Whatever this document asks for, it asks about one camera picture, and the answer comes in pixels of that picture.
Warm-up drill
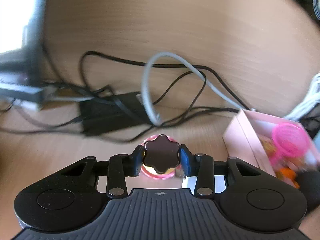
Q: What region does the black plush toy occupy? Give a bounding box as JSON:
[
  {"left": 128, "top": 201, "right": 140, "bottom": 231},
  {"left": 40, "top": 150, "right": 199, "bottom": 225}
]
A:
[{"left": 296, "top": 171, "right": 320, "bottom": 214}]

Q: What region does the grey looped cable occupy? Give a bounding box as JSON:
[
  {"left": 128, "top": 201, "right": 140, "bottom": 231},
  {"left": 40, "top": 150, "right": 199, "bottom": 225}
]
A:
[{"left": 141, "top": 51, "right": 256, "bottom": 127}]

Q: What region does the pink cardboard box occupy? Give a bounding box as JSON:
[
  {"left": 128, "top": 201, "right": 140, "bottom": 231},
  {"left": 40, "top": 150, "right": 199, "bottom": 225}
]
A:
[{"left": 222, "top": 109, "right": 313, "bottom": 181}]

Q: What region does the orange skull toy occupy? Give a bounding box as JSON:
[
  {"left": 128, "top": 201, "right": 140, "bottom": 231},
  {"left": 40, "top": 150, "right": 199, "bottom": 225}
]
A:
[{"left": 276, "top": 167, "right": 300, "bottom": 189}]

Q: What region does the yellow pink stamp toy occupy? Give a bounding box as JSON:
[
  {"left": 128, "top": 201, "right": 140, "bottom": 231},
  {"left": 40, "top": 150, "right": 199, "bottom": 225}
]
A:
[{"left": 141, "top": 134, "right": 180, "bottom": 180}]

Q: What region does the grey cable bundle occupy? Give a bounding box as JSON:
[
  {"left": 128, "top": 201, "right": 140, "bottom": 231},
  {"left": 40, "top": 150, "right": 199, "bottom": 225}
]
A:
[{"left": 285, "top": 73, "right": 320, "bottom": 120}]

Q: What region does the black cable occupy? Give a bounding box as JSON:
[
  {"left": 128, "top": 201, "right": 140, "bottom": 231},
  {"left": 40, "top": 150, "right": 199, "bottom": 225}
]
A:
[{"left": 80, "top": 51, "right": 251, "bottom": 143}]

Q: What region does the pink plastic basket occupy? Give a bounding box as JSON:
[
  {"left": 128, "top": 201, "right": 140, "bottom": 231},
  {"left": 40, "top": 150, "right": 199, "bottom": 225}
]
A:
[{"left": 269, "top": 122, "right": 311, "bottom": 168}]

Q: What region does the left curved monitor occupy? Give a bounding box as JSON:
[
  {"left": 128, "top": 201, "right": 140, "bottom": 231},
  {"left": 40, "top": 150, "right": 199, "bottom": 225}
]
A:
[{"left": 1, "top": 0, "right": 47, "bottom": 103}]

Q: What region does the black power adapter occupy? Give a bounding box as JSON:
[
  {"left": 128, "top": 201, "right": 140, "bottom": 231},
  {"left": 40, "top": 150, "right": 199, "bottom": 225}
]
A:
[{"left": 79, "top": 92, "right": 151, "bottom": 136}]

